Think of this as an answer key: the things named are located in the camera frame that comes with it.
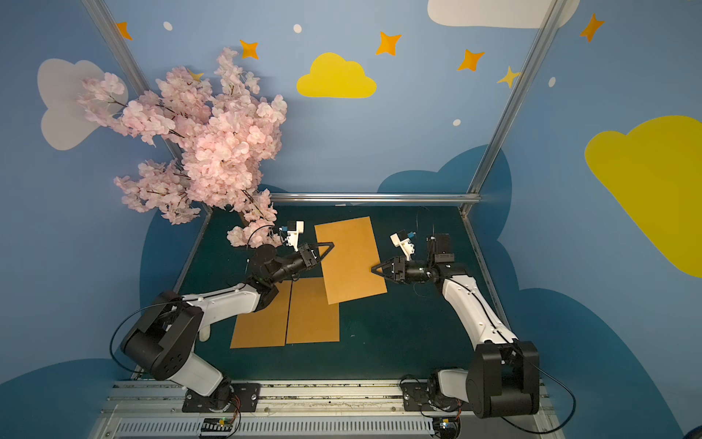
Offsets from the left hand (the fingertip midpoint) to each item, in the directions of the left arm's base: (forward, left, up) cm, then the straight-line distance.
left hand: (335, 242), depth 77 cm
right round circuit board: (-41, -32, -29) cm, 60 cm away
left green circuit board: (-42, +31, -28) cm, 59 cm away
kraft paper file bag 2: (-12, +8, -27) cm, 31 cm away
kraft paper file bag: (-6, -4, -4) cm, 8 cm away
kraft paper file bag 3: (-15, +23, -27) cm, 38 cm away
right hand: (-6, -13, -5) cm, 15 cm away
